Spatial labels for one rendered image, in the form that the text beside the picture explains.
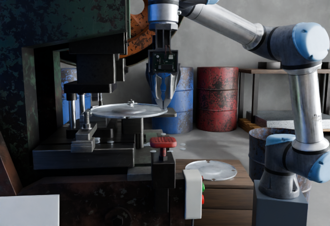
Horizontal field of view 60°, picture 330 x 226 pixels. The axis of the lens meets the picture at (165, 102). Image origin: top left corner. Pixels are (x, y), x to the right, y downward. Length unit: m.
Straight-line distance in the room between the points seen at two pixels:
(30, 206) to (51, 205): 0.06
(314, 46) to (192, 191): 0.56
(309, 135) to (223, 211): 0.71
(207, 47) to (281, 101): 1.48
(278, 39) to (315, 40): 0.10
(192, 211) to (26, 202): 0.48
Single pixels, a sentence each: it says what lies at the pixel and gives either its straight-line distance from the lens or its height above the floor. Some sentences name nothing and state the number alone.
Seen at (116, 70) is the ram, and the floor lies 0.93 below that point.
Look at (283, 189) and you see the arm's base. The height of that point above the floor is 0.49.
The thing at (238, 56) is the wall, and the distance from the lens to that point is 4.61.
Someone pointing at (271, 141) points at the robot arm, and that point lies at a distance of 1.18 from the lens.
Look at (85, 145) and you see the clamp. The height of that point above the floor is 0.72.
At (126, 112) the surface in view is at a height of 0.79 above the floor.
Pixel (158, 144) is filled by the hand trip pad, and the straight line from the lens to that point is 0.74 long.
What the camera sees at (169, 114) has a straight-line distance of 1.02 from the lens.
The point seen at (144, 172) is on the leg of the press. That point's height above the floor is 0.64.
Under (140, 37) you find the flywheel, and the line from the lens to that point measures 1.40.
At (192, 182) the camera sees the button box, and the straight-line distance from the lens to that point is 0.88.
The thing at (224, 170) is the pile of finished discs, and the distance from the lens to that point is 1.70.
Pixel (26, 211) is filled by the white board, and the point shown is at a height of 0.55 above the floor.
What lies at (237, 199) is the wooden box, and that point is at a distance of 1.57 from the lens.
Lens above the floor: 0.97
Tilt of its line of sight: 8 degrees down
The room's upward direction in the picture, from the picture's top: straight up
